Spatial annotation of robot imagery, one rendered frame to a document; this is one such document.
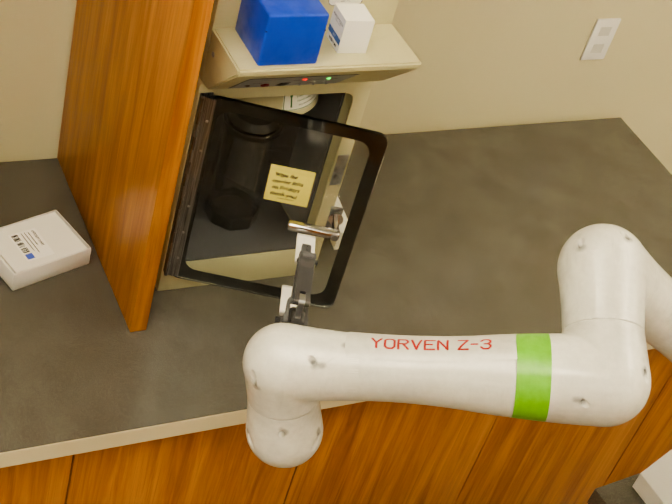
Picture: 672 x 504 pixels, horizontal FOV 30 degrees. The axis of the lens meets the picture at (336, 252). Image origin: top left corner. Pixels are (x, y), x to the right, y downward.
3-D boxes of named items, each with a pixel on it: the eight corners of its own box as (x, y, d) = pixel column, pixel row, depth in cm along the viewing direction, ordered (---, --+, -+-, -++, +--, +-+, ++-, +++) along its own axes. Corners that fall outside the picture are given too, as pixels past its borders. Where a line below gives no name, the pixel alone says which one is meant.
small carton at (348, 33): (325, 35, 199) (334, 3, 195) (354, 35, 201) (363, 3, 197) (336, 53, 196) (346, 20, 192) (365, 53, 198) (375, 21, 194)
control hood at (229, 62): (200, 80, 199) (211, 27, 193) (377, 72, 214) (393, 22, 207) (225, 124, 192) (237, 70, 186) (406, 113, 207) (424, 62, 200)
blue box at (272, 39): (233, 29, 194) (245, -22, 188) (292, 27, 198) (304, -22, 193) (257, 67, 188) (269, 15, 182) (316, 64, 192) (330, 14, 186)
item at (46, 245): (-23, 250, 226) (-22, 233, 223) (54, 224, 236) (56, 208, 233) (12, 291, 220) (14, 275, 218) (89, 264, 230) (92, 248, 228)
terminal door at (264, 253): (168, 273, 226) (206, 92, 201) (332, 307, 230) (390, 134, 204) (167, 276, 225) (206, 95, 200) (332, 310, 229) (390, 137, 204)
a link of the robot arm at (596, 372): (639, 352, 175) (657, 319, 164) (643, 440, 169) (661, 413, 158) (508, 345, 176) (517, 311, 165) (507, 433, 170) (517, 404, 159)
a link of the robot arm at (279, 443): (243, 483, 177) (321, 485, 177) (240, 422, 169) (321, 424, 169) (252, 410, 188) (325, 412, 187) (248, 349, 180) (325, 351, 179)
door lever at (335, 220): (287, 214, 215) (290, 203, 214) (341, 225, 216) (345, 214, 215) (285, 234, 211) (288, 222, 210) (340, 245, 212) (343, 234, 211)
